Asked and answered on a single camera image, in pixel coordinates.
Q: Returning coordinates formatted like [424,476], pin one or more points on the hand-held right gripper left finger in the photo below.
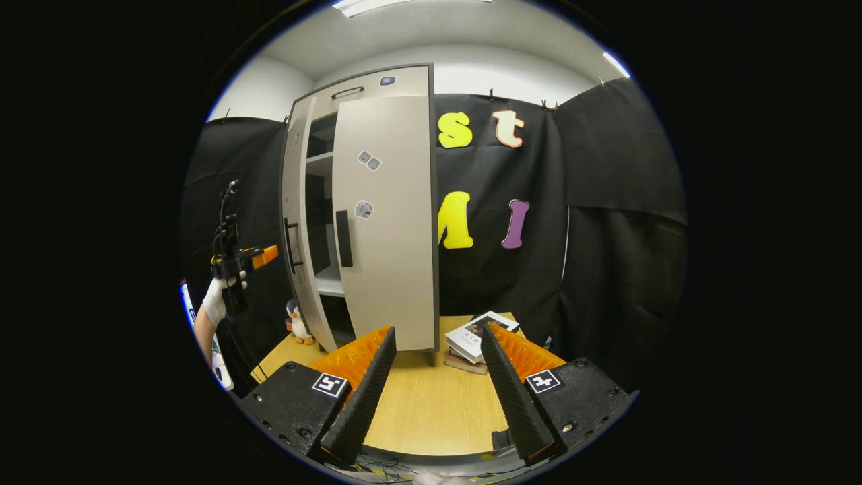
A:
[367,404]

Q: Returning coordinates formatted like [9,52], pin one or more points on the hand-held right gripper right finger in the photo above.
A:
[512,404]

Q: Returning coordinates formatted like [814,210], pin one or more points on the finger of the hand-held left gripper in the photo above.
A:
[264,256]

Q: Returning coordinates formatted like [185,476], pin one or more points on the grey cabinet door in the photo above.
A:
[294,202]
[397,269]

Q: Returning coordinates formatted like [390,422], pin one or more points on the grey cabinet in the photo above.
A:
[328,284]

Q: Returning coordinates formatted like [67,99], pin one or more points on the grey cabinet drawer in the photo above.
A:
[404,84]

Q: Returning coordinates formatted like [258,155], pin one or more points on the computer monitor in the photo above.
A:
[185,303]

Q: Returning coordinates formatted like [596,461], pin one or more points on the brown book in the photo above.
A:
[465,366]

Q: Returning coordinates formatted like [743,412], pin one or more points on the penguin plush toy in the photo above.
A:
[296,323]

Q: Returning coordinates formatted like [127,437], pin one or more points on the white book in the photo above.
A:
[468,337]

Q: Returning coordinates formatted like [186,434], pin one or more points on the black backdrop cloth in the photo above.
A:
[606,236]

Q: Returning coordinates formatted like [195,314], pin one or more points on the large ceiling light panel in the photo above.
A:
[377,5]

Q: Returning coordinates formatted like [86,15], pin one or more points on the small ceiling light panel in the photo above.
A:
[616,65]

